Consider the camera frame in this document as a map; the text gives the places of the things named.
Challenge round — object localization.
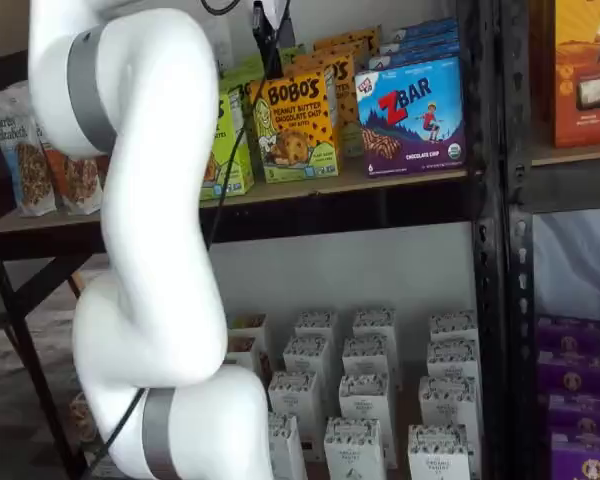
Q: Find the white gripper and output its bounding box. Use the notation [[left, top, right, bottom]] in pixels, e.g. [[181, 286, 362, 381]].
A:
[[252, 0, 296, 80]]

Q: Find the orange Bobo's peanut butter box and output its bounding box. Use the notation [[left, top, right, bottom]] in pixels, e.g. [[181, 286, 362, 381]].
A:
[[252, 64, 342, 184], [323, 52, 362, 159], [312, 24, 383, 49], [292, 38, 370, 66]]

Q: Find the green Bobo's apple pie box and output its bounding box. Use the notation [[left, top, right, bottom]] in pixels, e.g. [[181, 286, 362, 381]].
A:
[[219, 53, 267, 101], [278, 43, 307, 69], [199, 82, 256, 201]]

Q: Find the blue purple Zbar box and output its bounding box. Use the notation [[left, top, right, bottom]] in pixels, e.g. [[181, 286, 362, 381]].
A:
[[354, 55, 467, 179], [379, 29, 461, 54], [392, 17, 460, 40], [369, 42, 462, 70]]

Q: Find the purely elizabeth box yellow label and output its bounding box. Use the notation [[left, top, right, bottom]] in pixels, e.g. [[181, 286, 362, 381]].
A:
[[228, 313, 270, 351], [223, 335, 261, 381]]

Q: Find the white patterned pantry box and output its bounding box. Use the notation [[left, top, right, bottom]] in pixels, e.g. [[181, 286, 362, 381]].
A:
[[294, 312, 339, 351], [418, 375, 481, 436], [283, 335, 334, 389], [428, 310, 479, 346], [408, 424, 474, 480], [342, 334, 395, 386], [426, 339, 481, 384], [268, 372, 325, 446], [267, 412, 309, 480], [352, 308, 399, 351], [338, 373, 399, 469], [323, 417, 387, 480]]

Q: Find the large orange snack box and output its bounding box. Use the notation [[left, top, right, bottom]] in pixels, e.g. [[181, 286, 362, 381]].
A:
[[552, 0, 600, 149]]

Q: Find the purple snack box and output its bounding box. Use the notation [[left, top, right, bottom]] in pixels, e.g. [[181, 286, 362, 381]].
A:
[[549, 434, 600, 480], [536, 349, 600, 396], [536, 314, 600, 354], [547, 393, 600, 441]]

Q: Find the purely elizabeth bag blue label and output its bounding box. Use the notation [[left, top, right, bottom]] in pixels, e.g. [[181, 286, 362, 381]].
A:
[[0, 84, 57, 217]]

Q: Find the black metal shelf frame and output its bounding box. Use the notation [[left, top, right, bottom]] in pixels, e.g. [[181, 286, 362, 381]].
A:
[[499, 0, 600, 480], [0, 0, 509, 480]]

